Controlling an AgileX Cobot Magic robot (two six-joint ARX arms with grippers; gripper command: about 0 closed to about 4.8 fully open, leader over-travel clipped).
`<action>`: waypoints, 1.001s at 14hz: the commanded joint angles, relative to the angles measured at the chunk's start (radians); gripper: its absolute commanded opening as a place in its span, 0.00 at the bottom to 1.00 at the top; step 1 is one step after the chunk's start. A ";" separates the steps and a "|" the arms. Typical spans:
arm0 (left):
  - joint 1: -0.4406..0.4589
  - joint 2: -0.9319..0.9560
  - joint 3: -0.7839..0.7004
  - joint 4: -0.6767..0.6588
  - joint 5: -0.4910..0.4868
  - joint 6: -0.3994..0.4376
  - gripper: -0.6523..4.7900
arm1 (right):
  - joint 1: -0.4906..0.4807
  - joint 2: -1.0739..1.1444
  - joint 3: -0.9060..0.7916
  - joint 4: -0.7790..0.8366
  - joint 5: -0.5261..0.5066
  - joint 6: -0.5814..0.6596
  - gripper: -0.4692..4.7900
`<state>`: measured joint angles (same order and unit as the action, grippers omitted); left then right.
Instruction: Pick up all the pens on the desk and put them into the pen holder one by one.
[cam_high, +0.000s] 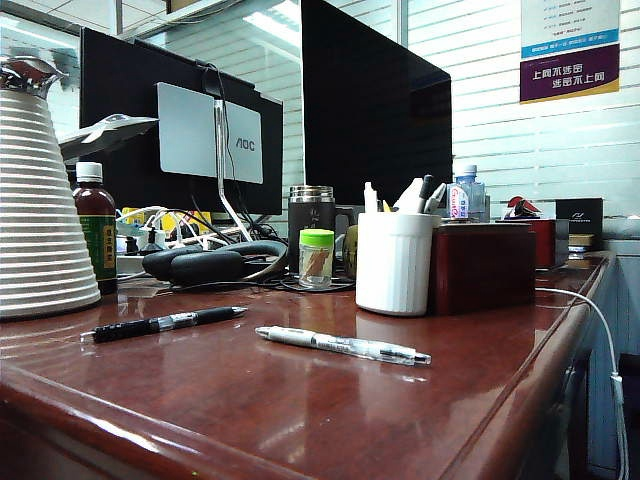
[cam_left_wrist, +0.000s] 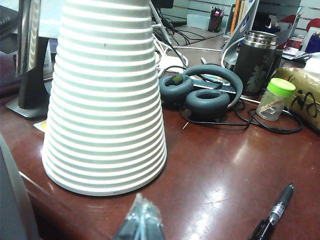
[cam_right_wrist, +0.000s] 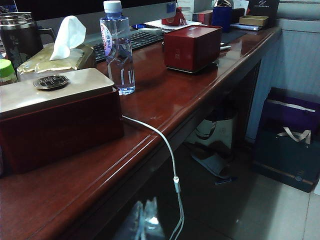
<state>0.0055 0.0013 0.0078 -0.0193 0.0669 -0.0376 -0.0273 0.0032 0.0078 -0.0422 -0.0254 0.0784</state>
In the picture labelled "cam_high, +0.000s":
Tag dark red wooden box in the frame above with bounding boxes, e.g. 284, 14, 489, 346
427, 222, 538, 317

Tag black AOC monitor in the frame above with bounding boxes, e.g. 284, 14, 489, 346
79, 27, 285, 217

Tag red ornament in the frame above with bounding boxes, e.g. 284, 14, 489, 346
503, 195, 544, 221

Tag white wedge shaped eraser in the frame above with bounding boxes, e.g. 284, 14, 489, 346
392, 177, 426, 214

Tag large black monitor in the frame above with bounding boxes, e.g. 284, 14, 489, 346
300, 0, 454, 207

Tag yellow box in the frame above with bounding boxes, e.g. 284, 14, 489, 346
121, 205, 212, 236

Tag black headphones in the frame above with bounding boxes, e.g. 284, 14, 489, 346
141, 240, 290, 288

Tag black gel pen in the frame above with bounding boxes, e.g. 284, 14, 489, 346
79, 306, 249, 345

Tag green lid toothpick jar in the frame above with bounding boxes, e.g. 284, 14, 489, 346
298, 228, 336, 291

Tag white charging cable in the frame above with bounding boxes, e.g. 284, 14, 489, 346
536, 286, 631, 480

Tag white clear gel pen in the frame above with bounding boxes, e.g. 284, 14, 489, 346
254, 325, 433, 367

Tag red gift box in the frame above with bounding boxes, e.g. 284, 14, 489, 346
494, 218, 571, 270

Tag white ceramic pen holder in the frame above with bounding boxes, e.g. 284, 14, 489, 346
355, 211, 436, 318

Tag purple and white wall poster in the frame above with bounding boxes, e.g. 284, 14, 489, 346
519, 0, 622, 105

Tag clear water bottle blue cap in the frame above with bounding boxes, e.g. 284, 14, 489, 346
445, 164, 487, 222

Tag black monitor cable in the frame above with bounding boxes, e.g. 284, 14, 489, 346
201, 62, 237, 182

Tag grey model aeroplane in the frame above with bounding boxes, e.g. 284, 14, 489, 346
58, 114, 161, 157

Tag grey pen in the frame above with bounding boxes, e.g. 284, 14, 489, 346
424, 182, 448, 216

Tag olive green round object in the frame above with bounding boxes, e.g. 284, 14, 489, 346
342, 224, 360, 279

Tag silver monitor stand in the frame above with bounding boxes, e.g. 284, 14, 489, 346
213, 98, 257, 242

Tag dark brown bottle white cap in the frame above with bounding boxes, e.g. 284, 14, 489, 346
72, 161, 119, 296

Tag stacked books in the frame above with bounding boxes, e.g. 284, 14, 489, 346
567, 233, 597, 262

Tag black coaster mat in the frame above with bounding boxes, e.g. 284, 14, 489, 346
278, 273, 357, 294

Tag white ribbed thermos jug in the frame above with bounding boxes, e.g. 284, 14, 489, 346
0, 55, 103, 321

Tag small black box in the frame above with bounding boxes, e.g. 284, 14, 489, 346
554, 197, 604, 236

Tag white power strip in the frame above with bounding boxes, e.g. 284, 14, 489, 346
115, 219, 169, 274

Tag dark steel thermos mug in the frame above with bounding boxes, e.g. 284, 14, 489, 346
287, 185, 359, 275

